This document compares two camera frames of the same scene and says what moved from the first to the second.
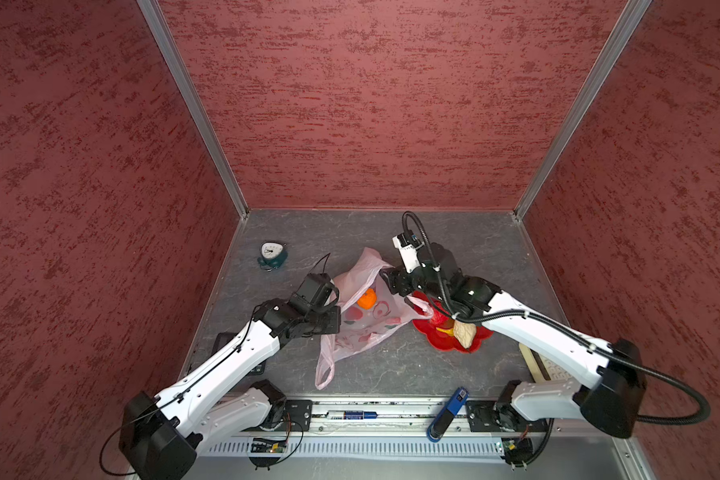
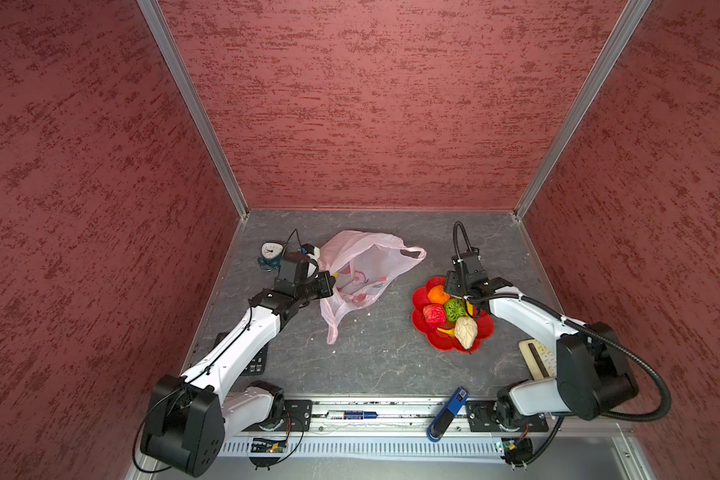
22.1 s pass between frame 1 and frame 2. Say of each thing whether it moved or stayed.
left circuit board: stayed
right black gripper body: moved
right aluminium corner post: stayed
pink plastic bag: moved
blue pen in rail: stayed
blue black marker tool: stayed
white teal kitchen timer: stayed
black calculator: stayed
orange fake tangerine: moved
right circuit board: stayed
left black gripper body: moved
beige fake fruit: stayed
